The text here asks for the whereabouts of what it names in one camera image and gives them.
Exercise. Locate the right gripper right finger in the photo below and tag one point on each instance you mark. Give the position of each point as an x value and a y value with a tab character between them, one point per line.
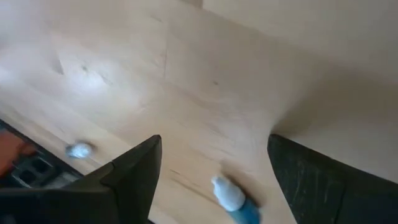
335	199

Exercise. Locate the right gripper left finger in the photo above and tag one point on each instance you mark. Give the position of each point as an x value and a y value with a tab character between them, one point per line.
93	199

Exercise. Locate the small white-capped dark bottle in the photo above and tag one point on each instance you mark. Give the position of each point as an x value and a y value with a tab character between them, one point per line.
79	150

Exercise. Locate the orange object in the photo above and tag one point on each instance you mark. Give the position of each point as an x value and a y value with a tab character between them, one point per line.
12	149

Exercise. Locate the small blue white-capped bottle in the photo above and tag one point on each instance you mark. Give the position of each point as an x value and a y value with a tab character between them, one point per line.
228	193

